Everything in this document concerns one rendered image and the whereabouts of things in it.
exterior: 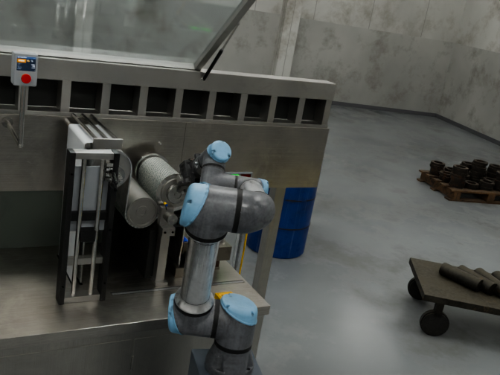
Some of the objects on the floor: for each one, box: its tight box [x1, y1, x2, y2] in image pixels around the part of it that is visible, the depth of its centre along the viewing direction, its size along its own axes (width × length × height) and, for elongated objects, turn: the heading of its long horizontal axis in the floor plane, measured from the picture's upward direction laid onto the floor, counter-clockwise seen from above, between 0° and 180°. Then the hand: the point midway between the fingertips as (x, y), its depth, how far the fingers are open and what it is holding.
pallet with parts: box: [417, 159, 500, 205], centre depth 783 cm, size 82×120×42 cm
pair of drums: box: [246, 168, 321, 259], centre depth 534 cm, size 65×105×78 cm, turn 165°
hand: (181, 192), depth 227 cm, fingers closed, pressing on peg
